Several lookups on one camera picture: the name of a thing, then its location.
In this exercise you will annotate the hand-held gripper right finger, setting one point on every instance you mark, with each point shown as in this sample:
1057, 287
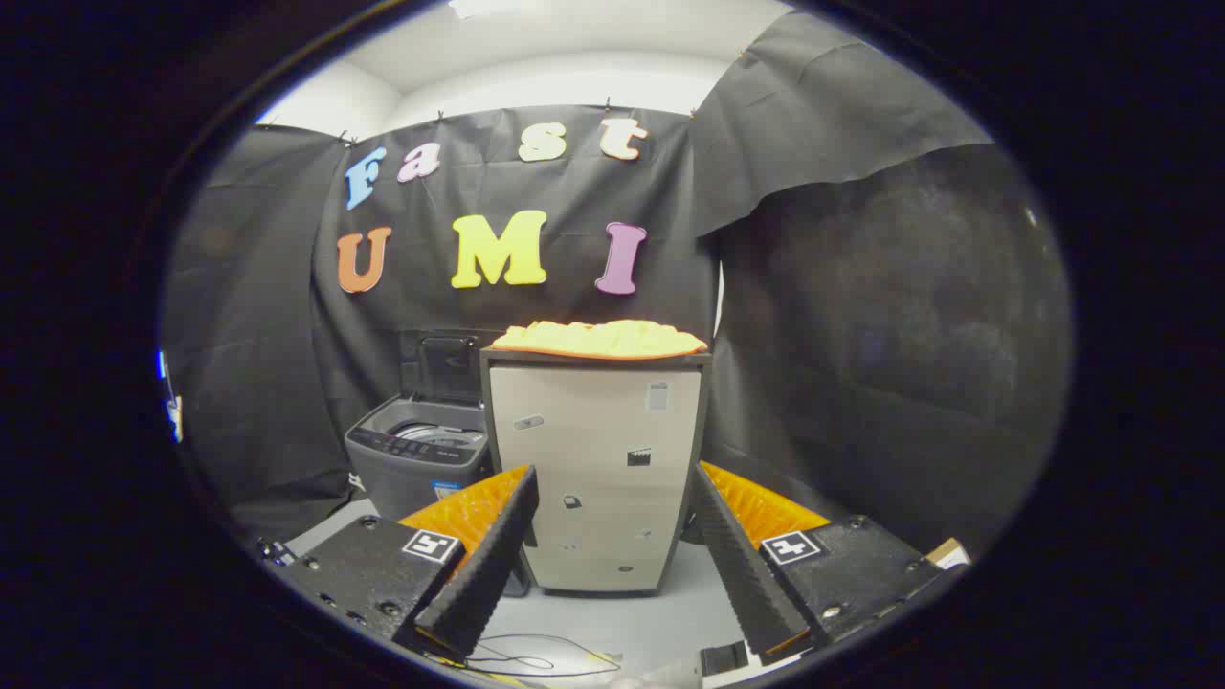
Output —
742, 574

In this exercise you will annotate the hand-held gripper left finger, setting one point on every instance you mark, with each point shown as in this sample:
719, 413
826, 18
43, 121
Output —
488, 565

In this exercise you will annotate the grey washing machine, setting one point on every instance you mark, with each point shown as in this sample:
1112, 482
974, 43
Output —
412, 478

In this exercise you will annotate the dark washing machine lid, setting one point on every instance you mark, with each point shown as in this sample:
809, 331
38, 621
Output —
445, 364

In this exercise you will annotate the yellow orange cloth garment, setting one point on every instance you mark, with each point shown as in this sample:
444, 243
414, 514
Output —
603, 340

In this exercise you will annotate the grey beige cabinet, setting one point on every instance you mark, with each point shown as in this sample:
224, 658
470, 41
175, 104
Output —
593, 450

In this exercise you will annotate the brown cardboard piece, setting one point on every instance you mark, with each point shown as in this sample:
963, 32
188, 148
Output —
949, 553

